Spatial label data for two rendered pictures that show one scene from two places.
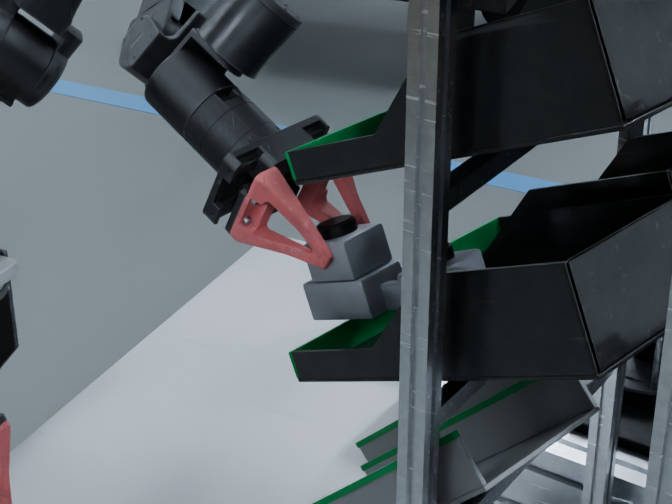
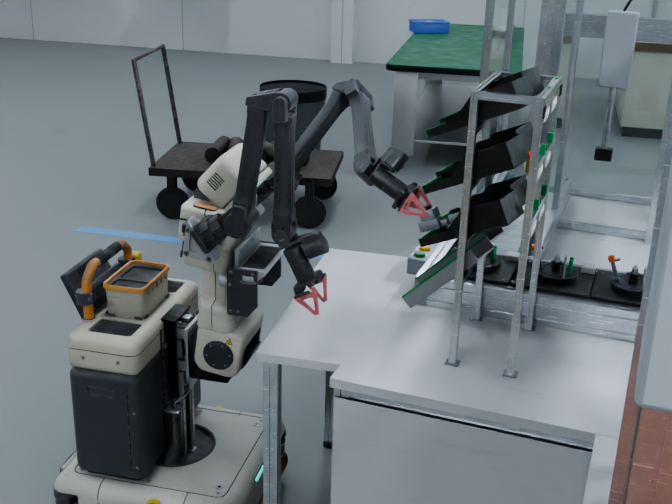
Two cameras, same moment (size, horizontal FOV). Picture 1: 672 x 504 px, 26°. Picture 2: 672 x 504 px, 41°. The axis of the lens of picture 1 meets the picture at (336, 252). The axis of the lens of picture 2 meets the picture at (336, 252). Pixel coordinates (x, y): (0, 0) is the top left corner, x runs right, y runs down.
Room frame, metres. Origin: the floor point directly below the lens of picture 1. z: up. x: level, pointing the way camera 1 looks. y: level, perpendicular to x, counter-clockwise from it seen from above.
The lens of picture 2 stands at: (-1.41, 0.87, 2.12)
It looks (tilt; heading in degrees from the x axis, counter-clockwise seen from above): 21 degrees down; 346
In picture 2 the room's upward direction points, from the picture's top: 2 degrees clockwise
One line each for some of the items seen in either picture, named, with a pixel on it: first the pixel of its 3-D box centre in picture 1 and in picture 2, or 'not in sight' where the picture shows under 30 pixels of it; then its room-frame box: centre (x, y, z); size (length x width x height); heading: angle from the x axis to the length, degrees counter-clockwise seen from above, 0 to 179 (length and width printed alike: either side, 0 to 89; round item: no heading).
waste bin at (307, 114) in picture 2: not in sight; (292, 127); (5.80, -0.57, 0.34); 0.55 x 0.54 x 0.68; 62
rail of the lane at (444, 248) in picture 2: not in sight; (453, 246); (1.55, -0.34, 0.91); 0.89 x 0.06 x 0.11; 146
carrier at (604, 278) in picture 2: not in sight; (634, 276); (0.96, -0.73, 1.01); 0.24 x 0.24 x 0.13; 56
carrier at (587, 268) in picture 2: not in sight; (557, 264); (1.10, -0.53, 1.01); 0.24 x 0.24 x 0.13; 56
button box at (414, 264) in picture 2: not in sight; (424, 256); (1.43, -0.18, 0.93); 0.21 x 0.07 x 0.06; 146
